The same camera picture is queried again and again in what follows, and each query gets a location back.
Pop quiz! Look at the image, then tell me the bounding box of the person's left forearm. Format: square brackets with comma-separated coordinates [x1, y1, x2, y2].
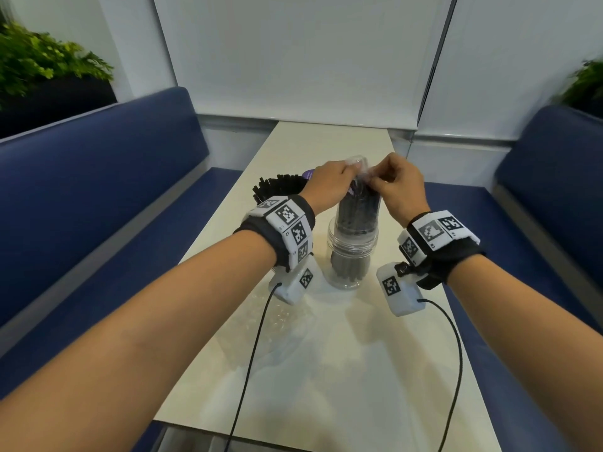
[0, 229, 279, 452]

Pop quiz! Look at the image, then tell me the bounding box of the black window frame strip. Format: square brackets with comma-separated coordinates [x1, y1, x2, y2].
[416, 0, 460, 128]

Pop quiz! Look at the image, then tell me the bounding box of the loose black straws bunch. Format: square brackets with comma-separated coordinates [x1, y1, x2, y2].
[252, 171, 309, 207]

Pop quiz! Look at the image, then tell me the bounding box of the person's right hand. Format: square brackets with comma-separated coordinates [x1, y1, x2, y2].
[370, 153, 432, 229]

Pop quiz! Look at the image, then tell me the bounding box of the clear plastic jar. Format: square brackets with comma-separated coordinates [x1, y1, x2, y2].
[326, 215, 380, 291]

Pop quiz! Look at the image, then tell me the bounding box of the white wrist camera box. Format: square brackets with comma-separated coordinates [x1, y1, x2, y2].
[376, 262, 426, 318]
[269, 260, 324, 306]

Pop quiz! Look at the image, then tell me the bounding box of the white roller blind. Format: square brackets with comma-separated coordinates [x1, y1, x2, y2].
[415, 0, 603, 148]
[152, 0, 455, 131]

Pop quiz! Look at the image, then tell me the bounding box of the person's right forearm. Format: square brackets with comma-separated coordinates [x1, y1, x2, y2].
[443, 253, 603, 452]

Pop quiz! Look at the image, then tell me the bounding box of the black planter box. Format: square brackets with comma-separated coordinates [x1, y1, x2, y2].
[0, 74, 118, 140]

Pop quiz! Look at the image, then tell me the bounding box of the clear-wrapped black straw bundle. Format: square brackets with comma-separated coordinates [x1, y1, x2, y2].
[330, 155, 380, 284]

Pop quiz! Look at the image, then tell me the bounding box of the blue upholstered bench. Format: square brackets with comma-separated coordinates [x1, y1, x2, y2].
[0, 86, 244, 452]
[423, 105, 603, 452]

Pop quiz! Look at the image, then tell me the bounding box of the black cable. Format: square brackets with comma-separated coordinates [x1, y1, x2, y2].
[416, 299, 465, 452]
[225, 283, 282, 452]

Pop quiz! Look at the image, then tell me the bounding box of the green leafy plant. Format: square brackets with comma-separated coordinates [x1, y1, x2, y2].
[555, 58, 603, 114]
[0, 21, 115, 110]

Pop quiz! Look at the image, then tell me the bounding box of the black wristband with marker tiles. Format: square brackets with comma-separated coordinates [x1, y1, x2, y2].
[233, 195, 317, 273]
[398, 210, 487, 291]

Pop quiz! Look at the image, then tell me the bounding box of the person's left hand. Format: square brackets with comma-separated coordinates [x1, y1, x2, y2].
[301, 160, 361, 217]

